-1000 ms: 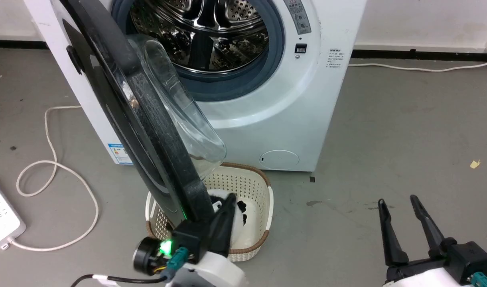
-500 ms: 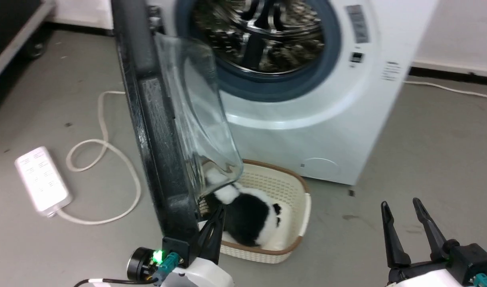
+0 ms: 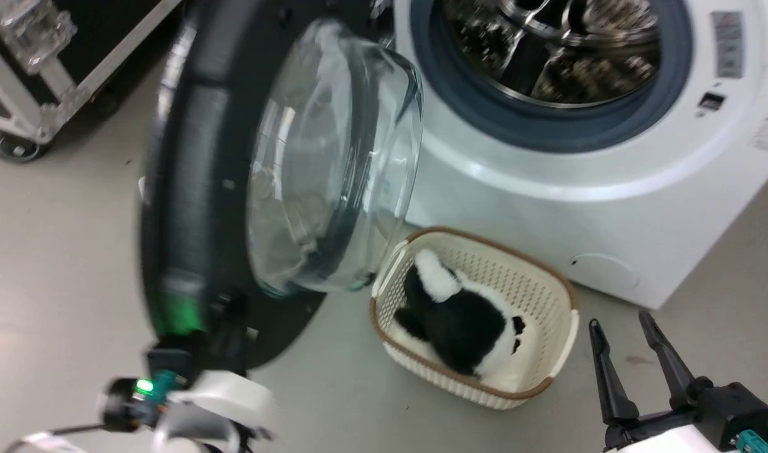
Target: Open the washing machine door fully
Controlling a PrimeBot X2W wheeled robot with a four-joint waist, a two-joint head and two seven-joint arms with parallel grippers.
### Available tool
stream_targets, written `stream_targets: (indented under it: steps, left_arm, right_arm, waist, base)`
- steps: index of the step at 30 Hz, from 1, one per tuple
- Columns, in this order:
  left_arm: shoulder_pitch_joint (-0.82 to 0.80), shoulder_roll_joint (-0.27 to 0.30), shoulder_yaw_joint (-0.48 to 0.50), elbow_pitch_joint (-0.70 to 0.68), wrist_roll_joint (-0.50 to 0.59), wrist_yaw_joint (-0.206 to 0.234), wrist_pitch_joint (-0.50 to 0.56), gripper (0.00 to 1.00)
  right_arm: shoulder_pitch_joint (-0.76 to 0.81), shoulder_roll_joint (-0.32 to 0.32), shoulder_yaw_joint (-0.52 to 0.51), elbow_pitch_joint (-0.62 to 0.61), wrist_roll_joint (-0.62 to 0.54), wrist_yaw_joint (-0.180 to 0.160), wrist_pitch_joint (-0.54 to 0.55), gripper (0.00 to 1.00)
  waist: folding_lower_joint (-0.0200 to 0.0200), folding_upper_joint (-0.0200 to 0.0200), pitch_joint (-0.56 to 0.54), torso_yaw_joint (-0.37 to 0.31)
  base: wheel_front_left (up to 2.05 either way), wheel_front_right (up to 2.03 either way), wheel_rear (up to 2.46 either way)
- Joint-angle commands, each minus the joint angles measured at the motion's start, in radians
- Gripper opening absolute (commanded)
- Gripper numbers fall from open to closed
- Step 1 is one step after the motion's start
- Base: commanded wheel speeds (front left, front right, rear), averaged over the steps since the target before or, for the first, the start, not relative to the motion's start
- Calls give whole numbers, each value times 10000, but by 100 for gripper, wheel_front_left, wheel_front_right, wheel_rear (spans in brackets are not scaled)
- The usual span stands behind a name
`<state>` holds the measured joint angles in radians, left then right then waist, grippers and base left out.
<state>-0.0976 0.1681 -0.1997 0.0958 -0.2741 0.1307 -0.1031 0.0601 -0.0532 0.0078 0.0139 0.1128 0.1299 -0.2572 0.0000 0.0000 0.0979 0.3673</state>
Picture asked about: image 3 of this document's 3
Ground black washing machine door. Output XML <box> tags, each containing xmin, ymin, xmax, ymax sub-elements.
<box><xmin>138</xmin><ymin>0</ymin><xmax>425</xmax><ymax>372</ymax></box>

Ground black and white panda plush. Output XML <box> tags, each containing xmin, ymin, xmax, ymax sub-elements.
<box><xmin>393</xmin><ymin>248</ymin><xmax>528</xmax><ymax>379</ymax></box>

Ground white front-load washing machine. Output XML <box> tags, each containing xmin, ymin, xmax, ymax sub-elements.
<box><xmin>393</xmin><ymin>0</ymin><xmax>768</xmax><ymax>310</ymax></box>

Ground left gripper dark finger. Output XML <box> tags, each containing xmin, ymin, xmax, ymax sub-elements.
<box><xmin>223</xmin><ymin>290</ymin><xmax>252</xmax><ymax>372</ymax></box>

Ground grey rectangular label sticker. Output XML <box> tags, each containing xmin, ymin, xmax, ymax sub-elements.
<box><xmin>711</xmin><ymin>11</ymin><xmax>747</xmax><ymax>80</ymax></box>

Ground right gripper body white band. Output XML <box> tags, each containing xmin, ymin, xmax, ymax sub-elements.
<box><xmin>603</xmin><ymin>376</ymin><xmax>768</xmax><ymax>453</ymax></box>

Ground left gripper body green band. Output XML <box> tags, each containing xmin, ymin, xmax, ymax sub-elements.
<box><xmin>147</xmin><ymin>291</ymin><xmax>253</xmax><ymax>381</ymax></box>

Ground black flight case aluminium edges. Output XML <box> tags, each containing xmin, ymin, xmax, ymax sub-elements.
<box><xmin>0</xmin><ymin>0</ymin><xmax>184</xmax><ymax>144</ymax></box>

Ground stainless steel washer drum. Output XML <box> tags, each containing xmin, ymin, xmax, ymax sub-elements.
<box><xmin>442</xmin><ymin>0</ymin><xmax>662</xmax><ymax>109</ymax></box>

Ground clear plastic container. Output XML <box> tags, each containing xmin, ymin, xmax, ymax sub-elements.
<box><xmin>0</xmin><ymin>0</ymin><xmax>78</xmax><ymax>74</ymax></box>

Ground grey rubber door gasket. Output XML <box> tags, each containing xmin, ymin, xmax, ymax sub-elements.
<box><xmin>411</xmin><ymin>0</ymin><xmax>694</xmax><ymax>154</ymax></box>

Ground black caster wheel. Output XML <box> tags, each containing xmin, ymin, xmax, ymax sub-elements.
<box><xmin>0</xmin><ymin>133</ymin><xmax>47</xmax><ymax>164</ymax></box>

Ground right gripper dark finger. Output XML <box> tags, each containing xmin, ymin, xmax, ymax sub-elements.
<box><xmin>587</xmin><ymin>318</ymin><xmax>640</xmax><ymax>426</ymax></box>
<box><xmin>638</xmin><ymin>310</ymin><xmax>698</xmax><ymax>411</ymax></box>

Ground cream plastic laundry basket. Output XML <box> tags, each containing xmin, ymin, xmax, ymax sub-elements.
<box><xmin>369</xmin><ymin>226</ymin><xmax>581</xmax><ymax>411</ymax></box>

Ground round white filter cover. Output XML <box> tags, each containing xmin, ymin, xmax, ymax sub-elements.
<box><xmin>569</xmin><ymin>252</ymin><xmax>640</xmax><ymax>291</ymax></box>

